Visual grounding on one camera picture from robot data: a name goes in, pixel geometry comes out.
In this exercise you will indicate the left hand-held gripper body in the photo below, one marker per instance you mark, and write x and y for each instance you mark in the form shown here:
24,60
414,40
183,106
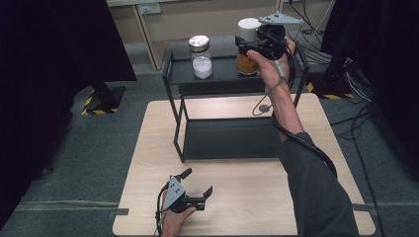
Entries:
174,197

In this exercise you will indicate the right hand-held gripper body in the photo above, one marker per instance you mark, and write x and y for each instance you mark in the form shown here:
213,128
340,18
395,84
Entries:
273,39

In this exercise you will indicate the white-lidded jar with orange powder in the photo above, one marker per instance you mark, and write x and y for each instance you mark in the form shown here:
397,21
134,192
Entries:
245,65

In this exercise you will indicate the black metal shelf rack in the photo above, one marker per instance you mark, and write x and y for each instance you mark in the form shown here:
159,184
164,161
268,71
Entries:
227,141

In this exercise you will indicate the glass jar with white powder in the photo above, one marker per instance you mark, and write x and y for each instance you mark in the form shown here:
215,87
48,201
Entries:
201,67

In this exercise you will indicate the person's left hand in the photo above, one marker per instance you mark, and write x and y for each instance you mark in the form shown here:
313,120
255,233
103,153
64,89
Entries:
173,223

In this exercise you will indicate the person's right hand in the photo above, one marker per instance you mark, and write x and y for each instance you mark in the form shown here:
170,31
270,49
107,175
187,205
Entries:
273,72

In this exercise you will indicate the grey floor tape strip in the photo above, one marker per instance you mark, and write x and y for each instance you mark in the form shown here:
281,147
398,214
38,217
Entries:
360,207
118,211

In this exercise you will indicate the striped-edge black stand base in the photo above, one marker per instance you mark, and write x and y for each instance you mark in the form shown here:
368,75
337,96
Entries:
332,89
102,102

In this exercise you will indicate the black curtain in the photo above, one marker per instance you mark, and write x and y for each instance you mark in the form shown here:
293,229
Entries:
49,65
388,49

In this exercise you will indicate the white wall socket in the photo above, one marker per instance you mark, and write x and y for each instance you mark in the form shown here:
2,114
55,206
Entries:
150,8

